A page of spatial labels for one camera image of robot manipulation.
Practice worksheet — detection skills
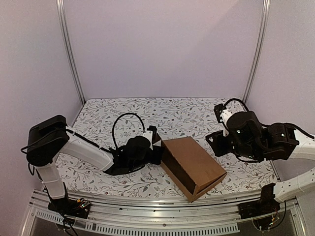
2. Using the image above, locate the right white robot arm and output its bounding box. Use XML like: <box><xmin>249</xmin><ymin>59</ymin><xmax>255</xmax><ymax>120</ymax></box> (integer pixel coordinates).
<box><xmin>205</xmin><ymin>123</ymin><xmax>315</xmax><ymax>214</ymax></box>

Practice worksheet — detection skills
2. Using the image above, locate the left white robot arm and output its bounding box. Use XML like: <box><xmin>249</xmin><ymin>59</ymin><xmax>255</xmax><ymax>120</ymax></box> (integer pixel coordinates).
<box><xmin>20</xmin><ymin>115</ymin><xmax>164</xmax><ymax>213</ymax></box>

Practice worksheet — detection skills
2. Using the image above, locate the brown cardboard box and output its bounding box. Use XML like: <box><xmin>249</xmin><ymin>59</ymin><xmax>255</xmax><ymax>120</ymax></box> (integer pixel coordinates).
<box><xmin>160</xmin><ymin>137</ymin><xmax>227</xmax><ymax>203</ymax></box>

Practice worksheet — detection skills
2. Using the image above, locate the black camera cable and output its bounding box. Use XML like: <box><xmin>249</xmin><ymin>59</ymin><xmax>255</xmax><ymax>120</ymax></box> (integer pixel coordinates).
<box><xmin>112</xmin><ymin>113</ymin><xmax>146</xmax><ymax>148</ymax></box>
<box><xmin>222</xmin><ymin>98</ymin><xmax>249</xmax><ymax>111</ymax></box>

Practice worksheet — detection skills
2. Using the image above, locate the aluminium frame post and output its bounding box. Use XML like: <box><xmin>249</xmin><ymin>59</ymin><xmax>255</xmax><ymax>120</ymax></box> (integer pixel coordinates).
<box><xmin>242</xmin><ymin>0</ymin><xmax>271</xmax><ymax>104</ymax></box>
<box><xmin>56</xmin><ymin>0</ymin><xmax>86</xmax><ymax>105</ymax></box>

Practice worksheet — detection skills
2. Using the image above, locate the left black camera cable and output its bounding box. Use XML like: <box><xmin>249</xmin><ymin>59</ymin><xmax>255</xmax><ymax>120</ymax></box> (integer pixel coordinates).
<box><xmin>112</xmin><ymin>113</ymin><xmax>146</xmax><ymax>148</ymax></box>

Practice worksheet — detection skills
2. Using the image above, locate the left aluminium frame post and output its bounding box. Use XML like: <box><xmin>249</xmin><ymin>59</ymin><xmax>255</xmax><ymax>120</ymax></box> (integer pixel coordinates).
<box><xmin>56</xmin><ymin>0</ymin><xmax>86</xmax><ymax>105</ymax></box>

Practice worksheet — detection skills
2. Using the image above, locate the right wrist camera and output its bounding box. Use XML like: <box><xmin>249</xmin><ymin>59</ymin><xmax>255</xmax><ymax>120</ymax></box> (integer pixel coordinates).
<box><xmin>226</xmin><ymin>111</ymin><xmax>262</xmax><ymax>145</ymax></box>

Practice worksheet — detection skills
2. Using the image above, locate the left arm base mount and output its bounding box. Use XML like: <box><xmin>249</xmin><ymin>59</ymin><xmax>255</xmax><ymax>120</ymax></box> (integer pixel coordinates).
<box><xmin>48</xmin><ymin>196</ymin><xmax>91</xmax><ymax>219</ymax></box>

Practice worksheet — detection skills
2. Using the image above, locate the floral patterned table mat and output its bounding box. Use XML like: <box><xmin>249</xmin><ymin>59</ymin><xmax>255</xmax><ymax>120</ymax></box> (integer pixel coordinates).
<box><xmin>56</xmin><ymin>98</ymin><xmax>278</xmax><ymax>199</ymax></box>

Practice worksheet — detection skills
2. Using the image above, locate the right aluminium frame post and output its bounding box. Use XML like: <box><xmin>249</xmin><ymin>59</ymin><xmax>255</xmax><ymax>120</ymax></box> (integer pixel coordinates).
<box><xmin>242</xmin><ymin>0</ymin><xmax>271</xmax><ymax>104</ymax></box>

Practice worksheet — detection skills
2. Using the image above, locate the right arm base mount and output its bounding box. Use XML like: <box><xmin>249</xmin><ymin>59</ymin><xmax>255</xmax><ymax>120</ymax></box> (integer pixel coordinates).
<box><xmin>238</xmin><ymin>183</ymin><xmax>280</xmax><ymax>219</ymax></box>

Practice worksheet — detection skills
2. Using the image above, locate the right black camera cable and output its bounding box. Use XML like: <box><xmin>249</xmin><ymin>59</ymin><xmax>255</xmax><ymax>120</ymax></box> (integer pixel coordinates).
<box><xmin>222</xmin><ymin>98</ymin><xmax>249</xmax><ymax>111</ymax></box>

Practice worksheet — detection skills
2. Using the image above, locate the front aluminium rail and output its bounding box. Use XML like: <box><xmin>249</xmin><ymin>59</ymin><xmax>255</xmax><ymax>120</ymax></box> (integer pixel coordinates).
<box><xmin>21</xmin><ymin>189</ymin><xmax>306</xmax><ymax>236</ymax></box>

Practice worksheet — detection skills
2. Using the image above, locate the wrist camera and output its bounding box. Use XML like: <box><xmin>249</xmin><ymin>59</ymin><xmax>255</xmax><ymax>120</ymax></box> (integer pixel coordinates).
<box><xmin>226</xmin><ymin>111</ymin><xmax>262</xmax><ymax>145</ymax></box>
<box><xmin>124</xmin><ymin>136</ymin><xmax>151</xmax><ymax>159</ymax></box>

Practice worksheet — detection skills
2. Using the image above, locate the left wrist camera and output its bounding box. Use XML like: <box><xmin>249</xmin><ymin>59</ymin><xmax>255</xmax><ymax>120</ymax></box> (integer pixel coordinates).
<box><xmin>124</xmin><ymin>136</ymin><xmax>151</xmax><ymax>159</ymax></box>

